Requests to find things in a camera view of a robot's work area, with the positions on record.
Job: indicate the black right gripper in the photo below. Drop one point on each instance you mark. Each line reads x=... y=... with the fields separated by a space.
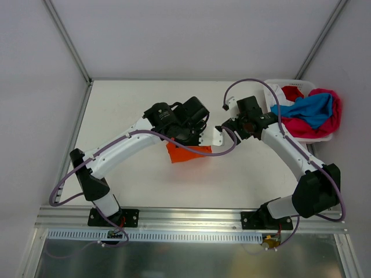
x=232 y=126

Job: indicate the magenta pink t shirt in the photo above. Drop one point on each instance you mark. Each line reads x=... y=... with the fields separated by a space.
x=331 y=125

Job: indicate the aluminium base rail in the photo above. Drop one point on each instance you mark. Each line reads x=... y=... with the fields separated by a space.
x=173 y=219

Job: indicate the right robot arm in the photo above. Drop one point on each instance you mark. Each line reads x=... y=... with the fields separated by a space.
x=318 y=184

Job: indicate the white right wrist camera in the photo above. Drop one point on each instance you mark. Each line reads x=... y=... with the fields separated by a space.
x=230 y=105

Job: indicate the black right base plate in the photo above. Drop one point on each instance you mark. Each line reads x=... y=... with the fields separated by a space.
x=259 y=220

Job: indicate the white plastic laundry basket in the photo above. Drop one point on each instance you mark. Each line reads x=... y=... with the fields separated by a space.
x=305 y=88

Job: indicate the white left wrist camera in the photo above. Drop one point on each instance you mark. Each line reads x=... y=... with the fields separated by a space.
x=217 y=137

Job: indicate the aluminium frame post left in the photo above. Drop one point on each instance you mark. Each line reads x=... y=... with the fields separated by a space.
x=61 y=29

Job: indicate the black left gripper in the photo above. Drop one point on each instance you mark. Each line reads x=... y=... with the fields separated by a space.
x=191 y=138

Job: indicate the aluminium frame post right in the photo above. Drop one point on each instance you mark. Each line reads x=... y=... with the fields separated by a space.
x=330 y=23

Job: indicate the blue t shirt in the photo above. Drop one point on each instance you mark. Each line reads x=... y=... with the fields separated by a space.
x=306 y=113

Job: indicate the orange t shirt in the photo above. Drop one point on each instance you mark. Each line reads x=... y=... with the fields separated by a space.
x=178 y=155

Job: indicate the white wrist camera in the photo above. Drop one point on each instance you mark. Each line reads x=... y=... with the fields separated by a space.
x=230 y=105
x=217 y=137

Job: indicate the white t shirt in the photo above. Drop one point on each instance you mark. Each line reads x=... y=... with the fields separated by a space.
x=275 y=92

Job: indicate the red t shirt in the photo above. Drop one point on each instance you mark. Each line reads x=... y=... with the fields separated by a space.
x=292 y=93

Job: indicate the aluminium frame post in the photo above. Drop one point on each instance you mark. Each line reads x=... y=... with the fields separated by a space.
x=330 y=23
x=61 y=29

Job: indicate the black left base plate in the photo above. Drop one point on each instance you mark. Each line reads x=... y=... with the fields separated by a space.
x=128 y=218

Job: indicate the white slotted cable duct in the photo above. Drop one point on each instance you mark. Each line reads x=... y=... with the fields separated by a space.
x=156 y=236

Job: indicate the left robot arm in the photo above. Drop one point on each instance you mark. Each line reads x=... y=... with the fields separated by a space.
x=92 y=166

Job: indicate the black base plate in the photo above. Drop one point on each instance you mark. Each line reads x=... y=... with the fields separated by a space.
x=259 y=220
x=128 y=218

